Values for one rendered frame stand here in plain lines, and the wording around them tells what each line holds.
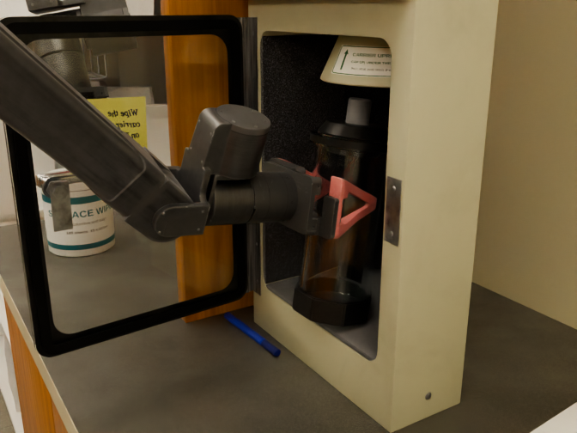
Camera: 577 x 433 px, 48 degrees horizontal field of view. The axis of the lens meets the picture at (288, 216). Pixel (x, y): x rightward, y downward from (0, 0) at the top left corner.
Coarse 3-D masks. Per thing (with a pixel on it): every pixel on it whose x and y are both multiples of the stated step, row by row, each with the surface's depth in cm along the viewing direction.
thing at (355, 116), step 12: (348, 108) 76; (360, 108) 75; (336, 120) 78; (348, 120) 76; (360, 120) 76; (324, 132) 75; (336, 132) 74; (348, 132) 73; (360, 132) 73; (372, 132) 74; (384, 132) 75
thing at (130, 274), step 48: (48, 48) 70; (96, 48) 73; (144, 48) 76; (192, 48) 80; (96, 96) 74; (144, 96) 78; (192, 96) 82; (144, 144) 79; (48, 240) 75; (96, 240) 79; (144, 240) 83; (192, 240) 87; (96, 288) 80; (144, 288) 84; (192, 288) 89
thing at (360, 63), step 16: (336, 48) 75; (352, 48) 72; (368, 48) 70; (384, 48) 70; (336, 64) 73; (352, 64) 71; (368, 64) 70; (384, 64) 69; (336, 80) 73; (352, 80) 71; (368, 80) 70; (384, 80) 69
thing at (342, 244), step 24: (384, 144) 73; (336, 168) 74; (360, 168) 74; (384, 168) 75; (384, 192) 77; (312, 240) 78; (336, 240) 76; (360, 240) 76; (312, 264) 78; (336, 264) 76; (360, 264) 77; (312, 288) 78; (336, 288) 77; (360, 288) 78
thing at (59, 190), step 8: (56, 184) 72; (64, 184) 73; (48, 192) 73; (56, 192) 72; (64, 192) 73; (56, 200) 73; (64, 200) 73; (56, 208) 73; (64, 208) 74; (56, 216) 73; (64, 216) 74; (56, 224) 73; (64, 224) 74; (72, 224) 75
